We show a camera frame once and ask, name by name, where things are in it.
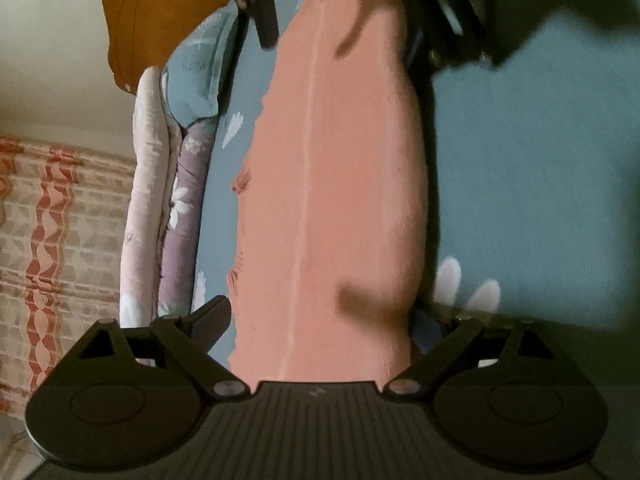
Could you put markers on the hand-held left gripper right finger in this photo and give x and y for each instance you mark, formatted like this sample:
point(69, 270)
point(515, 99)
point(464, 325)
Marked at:
point(425, 332)

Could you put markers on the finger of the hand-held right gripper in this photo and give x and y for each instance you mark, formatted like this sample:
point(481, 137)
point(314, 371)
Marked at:
point(450, 20)
point(265, 15)

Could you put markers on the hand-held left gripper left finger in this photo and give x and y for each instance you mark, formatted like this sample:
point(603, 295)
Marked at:
point(212, 317)

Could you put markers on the pink striped sweater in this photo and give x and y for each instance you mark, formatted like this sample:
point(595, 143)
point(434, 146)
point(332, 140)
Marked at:
point(345, 185)

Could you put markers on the blue floral pillow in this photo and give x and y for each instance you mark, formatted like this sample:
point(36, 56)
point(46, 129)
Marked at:
point(200, 80)

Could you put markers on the purple floral quilt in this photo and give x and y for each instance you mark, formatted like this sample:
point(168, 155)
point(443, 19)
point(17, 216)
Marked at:
point(187, 210)

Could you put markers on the wooden headboard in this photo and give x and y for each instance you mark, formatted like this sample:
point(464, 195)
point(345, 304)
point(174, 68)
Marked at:
point(150, 15)

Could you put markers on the pink floral quilt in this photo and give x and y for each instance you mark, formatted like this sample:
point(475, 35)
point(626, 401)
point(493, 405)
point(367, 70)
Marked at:
point(145, 200)

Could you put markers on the patterned curtain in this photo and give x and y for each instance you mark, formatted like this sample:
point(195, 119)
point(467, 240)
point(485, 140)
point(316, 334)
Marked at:
point(55, 260)

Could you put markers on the blue floral bed sheet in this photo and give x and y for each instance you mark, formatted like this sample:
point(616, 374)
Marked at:
point(525, 185)

